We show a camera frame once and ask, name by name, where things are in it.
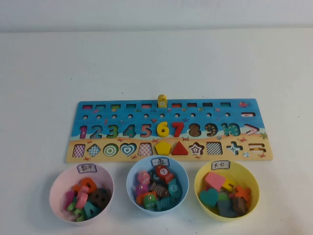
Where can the yellow wooden fish piece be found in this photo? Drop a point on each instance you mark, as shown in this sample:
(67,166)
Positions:
(162,101)

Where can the yellow number six piece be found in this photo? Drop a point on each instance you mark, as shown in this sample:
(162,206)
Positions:
(159,128)

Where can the colourful wooden puzzle board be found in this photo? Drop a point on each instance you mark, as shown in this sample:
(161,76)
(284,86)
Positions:
(170,119)

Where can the red number seven piece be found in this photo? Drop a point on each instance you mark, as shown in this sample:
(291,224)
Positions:
(178,124)

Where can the yellow pentagon piece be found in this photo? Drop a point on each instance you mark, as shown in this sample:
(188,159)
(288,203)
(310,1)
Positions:
(163,148)

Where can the red triangle piece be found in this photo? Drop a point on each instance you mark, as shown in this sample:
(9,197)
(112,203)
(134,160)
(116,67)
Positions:
(179,150)

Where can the paper label on blue bowl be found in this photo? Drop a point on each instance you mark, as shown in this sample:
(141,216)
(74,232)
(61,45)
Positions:
(160,161)

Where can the blue plastic bowl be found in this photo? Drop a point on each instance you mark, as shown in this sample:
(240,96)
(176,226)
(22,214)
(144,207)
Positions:
(137,169)

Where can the dark teal fish piece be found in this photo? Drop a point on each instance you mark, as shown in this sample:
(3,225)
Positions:
(153,177)

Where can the red wooden fish piece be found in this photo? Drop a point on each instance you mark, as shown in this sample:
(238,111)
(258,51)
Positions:
(168,177)

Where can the pink wooden fish piece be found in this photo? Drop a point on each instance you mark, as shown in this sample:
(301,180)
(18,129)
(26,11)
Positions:
(141,178)

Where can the brown striped fish piece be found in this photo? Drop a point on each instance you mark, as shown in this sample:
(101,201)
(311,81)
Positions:
(159,191)

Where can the magenta wooden fish piece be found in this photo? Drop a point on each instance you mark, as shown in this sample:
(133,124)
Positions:
(140,189)

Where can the teal fish piece with number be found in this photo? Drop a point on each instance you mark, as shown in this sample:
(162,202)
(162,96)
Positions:
(174,189)

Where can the paper label on yellow bowl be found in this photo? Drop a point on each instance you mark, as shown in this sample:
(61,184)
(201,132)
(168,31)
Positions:
(220,165)

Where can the orange wooden fish piece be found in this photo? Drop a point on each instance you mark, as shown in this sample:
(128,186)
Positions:
(141,197)

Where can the pink trapezoid piece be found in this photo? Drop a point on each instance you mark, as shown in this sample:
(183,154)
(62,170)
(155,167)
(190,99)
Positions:
(214,181)

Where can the green wooden fish piece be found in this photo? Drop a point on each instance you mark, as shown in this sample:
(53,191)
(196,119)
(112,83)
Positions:
(149,203)

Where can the teal striped fish piece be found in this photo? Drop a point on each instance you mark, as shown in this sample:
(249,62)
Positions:
(166,203)

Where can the paper label on pink bowl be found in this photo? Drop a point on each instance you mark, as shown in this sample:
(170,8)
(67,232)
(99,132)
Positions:
(86,169)

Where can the orange number piece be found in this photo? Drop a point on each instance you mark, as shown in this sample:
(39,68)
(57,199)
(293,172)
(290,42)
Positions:
(89,182)

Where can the teal heart piece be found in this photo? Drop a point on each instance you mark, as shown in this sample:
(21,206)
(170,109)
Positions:
(209,197)

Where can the yellow equals sign piece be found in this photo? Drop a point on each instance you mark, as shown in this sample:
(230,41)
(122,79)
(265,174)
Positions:
(228,184)

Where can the brown number eight piece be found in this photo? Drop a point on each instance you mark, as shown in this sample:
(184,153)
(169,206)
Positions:
(97,202)

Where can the green block piece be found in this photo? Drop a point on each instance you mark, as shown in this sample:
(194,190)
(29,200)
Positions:
(223,196)

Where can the yellow plastic bowl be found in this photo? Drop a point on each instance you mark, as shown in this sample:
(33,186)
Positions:
(249,176)

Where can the pink number piece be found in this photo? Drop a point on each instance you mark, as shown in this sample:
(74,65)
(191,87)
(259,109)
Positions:
(82,198)

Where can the orange cross piece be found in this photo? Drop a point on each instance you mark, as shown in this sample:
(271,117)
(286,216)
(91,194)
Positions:
(242,192)

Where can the grey-blue block piece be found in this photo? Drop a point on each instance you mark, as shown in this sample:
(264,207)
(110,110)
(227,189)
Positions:
(226,208)

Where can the pink plastic bowl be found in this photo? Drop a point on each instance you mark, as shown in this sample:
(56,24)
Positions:
(61,183)

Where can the magenta number piece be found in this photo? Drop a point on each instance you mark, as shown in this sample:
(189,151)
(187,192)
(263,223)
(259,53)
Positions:
(68,199)

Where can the brown block piece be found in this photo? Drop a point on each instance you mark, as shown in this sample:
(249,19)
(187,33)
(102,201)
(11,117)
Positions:
(239,205)

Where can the small green number piece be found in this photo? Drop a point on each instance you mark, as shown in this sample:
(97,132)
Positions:
(71,206)

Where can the green number three piece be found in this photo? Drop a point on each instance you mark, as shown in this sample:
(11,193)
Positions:
(79,216)

